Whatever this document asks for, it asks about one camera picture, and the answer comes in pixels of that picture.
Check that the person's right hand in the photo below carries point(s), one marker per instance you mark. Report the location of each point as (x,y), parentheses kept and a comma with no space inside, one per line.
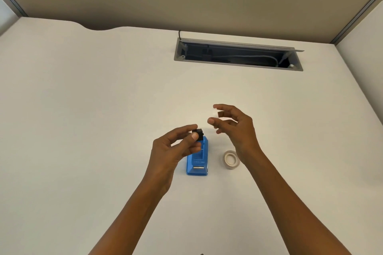
(244,132)

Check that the person's right thumb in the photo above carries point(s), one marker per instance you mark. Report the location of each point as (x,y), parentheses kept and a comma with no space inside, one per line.
(223,131)

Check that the person's left hand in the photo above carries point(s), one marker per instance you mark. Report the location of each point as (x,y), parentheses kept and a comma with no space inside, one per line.
(160,159)

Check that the person's right forearm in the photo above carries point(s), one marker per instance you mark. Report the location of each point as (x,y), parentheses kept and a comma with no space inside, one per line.
(287,210)

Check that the person's right middle finger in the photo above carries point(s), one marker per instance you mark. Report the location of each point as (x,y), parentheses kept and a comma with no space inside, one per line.
(226,113)

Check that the small black tape core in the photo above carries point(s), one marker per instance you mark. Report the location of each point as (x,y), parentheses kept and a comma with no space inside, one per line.
(200,134)

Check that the clear tape roll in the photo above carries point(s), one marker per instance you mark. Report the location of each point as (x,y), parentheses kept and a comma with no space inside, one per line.
(231,160)

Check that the blue tape dispenser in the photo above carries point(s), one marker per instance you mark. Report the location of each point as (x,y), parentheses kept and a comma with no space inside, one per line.
(198,162)

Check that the person's left thumb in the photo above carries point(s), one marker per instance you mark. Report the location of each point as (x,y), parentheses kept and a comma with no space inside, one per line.
(186,143)

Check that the person's left forearm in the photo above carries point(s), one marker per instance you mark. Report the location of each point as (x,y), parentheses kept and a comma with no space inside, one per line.
(134,219)

